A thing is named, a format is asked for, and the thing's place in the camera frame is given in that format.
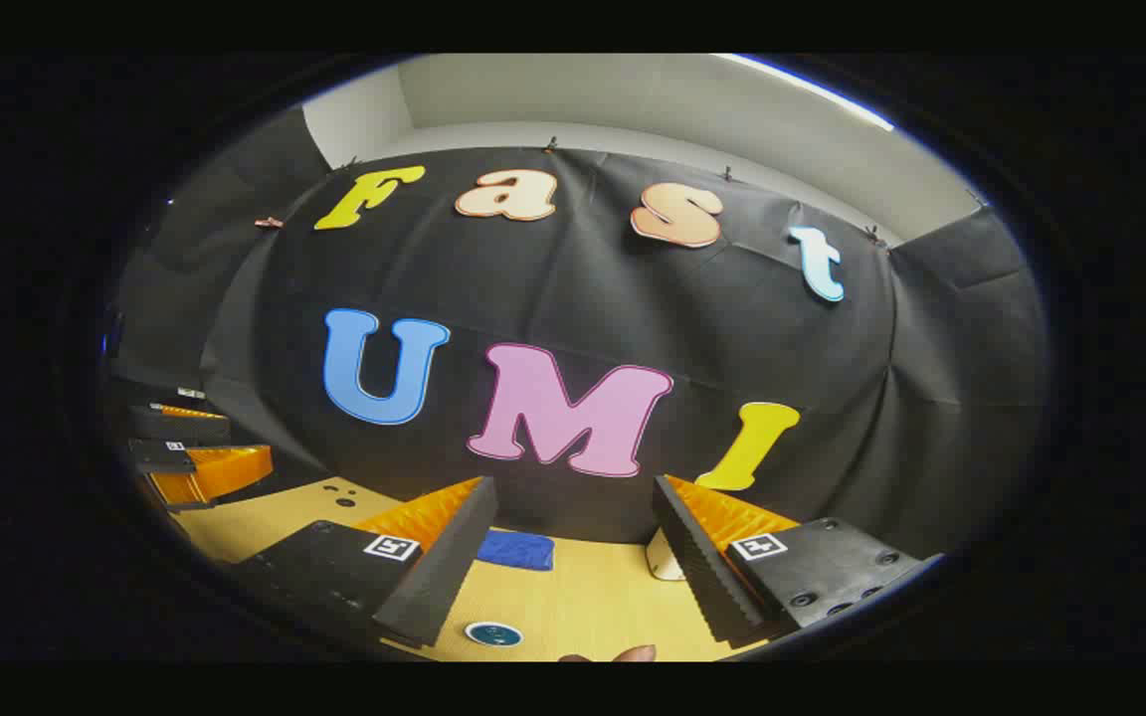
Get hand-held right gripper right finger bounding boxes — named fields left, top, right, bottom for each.
left=651, top=473, right=924, bottom=651

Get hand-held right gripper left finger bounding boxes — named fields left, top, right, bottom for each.
left=231, top=475, right=498, bottom=651

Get dark blue teacup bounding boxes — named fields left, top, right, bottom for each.
left=465, top=621, right=524, bottom=650

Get white toaster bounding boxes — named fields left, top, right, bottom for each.
left=645, top=527, right=685, bottom=582

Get blue towel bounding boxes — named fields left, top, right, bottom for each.
left=477, top=529, right=555, bottom=572

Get black backdrop cloth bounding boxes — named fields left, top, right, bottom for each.
left=105, top=104, right=1050, bottom=558

